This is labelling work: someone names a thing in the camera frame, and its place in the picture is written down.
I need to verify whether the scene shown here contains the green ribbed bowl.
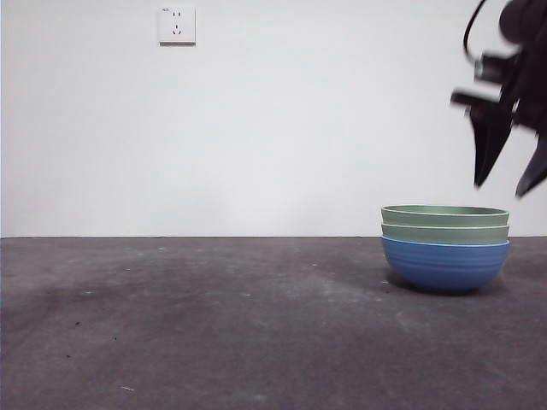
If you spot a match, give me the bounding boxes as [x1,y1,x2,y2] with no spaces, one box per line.
[380,204,511,227]
[380,221,510,246]

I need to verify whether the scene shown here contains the blue ribbed bowl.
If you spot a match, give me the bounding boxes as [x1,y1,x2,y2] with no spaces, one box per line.
[381,237,511,296]

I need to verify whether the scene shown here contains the right wrist grey camera box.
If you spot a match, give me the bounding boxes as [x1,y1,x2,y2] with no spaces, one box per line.
[473,50,521,85]

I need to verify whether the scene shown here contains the white wall socket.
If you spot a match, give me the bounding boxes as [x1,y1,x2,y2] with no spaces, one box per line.
[158,6,197,46]

